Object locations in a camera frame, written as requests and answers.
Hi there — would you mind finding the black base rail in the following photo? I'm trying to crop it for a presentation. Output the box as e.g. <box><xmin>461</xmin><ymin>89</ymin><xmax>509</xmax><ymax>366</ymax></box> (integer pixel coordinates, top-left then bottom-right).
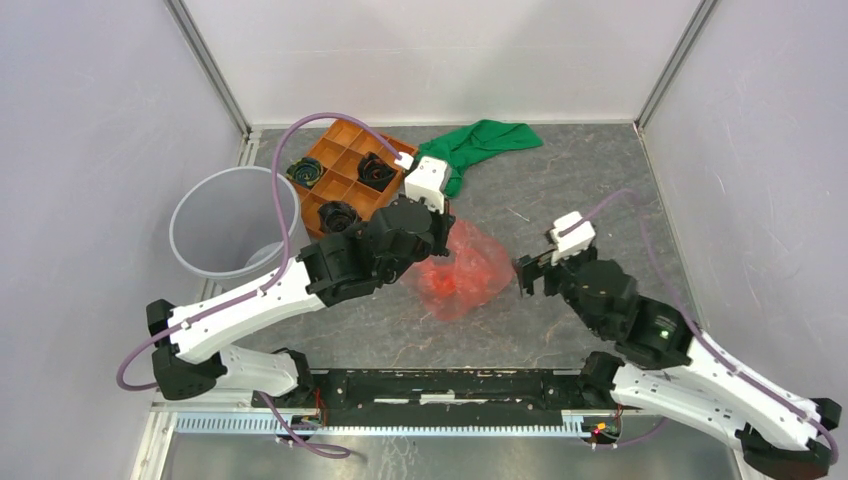
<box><xmin>271</xmin><ymin>369</ymin><xmax>623</xmax><ymax>445</ymax></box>

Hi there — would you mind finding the red plastic trash bag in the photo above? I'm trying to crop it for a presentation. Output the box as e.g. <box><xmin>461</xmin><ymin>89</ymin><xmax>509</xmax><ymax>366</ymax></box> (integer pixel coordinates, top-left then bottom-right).
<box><xmin>401</xmin><ymin>219</ymin><xmax>514</xmax><ymax>321</ymax></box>

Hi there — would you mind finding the black rolled bag lower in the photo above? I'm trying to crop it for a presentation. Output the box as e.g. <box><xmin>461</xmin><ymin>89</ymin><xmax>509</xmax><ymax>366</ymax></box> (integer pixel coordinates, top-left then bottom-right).
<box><xmin>318</xmin><ymin>201</ymin><xmax>361</xmax><ymax>234</ymax></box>

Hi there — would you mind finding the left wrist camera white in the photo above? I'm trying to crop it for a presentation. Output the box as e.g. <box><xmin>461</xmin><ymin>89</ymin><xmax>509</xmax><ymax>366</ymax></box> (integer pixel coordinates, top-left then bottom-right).
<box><xmin>404</xmin><ymin>156</ymin><xmax>452</xmax><ymax>214</ymax></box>

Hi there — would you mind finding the aluminium frame post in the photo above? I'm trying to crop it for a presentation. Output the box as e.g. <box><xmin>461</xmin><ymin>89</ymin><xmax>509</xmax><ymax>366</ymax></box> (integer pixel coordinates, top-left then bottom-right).
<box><xmin>634</xmin><ymin>0</ymin><xmax>720</xmax><ymax>134</ymax></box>
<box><xmin>164</xmin><ymin>0</ymin><xmax>252</xmax><ymax>136</ymax></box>

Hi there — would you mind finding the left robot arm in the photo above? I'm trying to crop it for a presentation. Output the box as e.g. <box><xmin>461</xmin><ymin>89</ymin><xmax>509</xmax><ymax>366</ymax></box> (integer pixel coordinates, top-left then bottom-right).
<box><xmin>147</xmin><ymin>196</ymin><xmax>456</xmax><ymax>408</ymax></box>

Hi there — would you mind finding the black green rolled bag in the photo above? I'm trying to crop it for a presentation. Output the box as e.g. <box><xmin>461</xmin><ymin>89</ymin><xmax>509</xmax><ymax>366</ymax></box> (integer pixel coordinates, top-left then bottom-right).
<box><xmin>285</xmin><ymin>156</ymin><xmax>325</xmax><ymax>190</ymax></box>

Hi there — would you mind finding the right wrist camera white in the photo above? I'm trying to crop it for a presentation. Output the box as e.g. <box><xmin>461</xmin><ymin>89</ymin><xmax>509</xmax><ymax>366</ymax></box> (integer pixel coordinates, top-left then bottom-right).
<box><xmin>548</xmin><ymin>211</ymin><xmax>596</xmax><ymax>266</ymax></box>

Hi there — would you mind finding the grey trash bin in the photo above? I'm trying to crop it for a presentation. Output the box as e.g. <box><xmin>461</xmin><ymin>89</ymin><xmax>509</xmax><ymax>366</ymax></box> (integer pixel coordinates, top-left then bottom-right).
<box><xmin>169</xmin><ymin>166</ymin><xmax>310</xmax><ymax>291</ymax></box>

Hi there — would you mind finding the green cloth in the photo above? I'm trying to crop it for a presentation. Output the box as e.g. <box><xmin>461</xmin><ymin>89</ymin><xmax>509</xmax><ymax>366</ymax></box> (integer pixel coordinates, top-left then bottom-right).
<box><xmin>415</xmin><ymin>119</ymin><xmax>544</xmax><ymax>198</ymax></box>

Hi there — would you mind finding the right aluminium frame post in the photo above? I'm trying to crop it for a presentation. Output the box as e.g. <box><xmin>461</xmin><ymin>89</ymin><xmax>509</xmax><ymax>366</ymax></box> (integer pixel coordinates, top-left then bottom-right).
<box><xmin>634</xmin><ymin>0</ymin><xmax>720</xmax><ymax>134</ymax></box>

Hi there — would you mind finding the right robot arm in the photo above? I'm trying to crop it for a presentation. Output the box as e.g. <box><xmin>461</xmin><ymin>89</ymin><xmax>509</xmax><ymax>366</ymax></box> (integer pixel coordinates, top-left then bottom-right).
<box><xmin>513</xmin><ymin>246</ymin><xmax>842</xmax><ymax>479</ymax></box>

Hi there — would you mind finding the black rolled bag upper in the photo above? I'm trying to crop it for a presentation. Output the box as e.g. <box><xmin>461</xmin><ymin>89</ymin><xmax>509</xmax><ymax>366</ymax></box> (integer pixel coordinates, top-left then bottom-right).
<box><xmin>357</xmin><ymin>152</ymin><xmax>397</xmax><ymax>192</ymax></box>

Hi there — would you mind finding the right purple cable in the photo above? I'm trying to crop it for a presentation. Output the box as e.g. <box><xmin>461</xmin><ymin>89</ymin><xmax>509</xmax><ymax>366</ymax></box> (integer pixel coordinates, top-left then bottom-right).
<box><xmin>561</xmin><ymin>188</ymin><xmax>840</xmax><ymax>465</ymax></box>

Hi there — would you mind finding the left aluminium frame post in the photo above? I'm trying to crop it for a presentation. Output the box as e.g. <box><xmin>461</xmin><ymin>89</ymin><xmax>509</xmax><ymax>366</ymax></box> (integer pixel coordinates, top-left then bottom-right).
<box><xmin>164</xmin><ymin>0</ymin><xmax>252</xmax><ymax>136</ymax></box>

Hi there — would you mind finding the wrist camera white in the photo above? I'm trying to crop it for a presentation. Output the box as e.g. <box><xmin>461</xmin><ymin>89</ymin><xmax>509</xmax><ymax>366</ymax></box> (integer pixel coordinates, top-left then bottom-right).
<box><xmin>404</xmin><ymin>156</ymin><xmax>452</xmax><ymax>214</ymax></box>
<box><xmin>548</xmin><ymin>211</ymin><xmax>596</xmax><ymax>266</ymax></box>

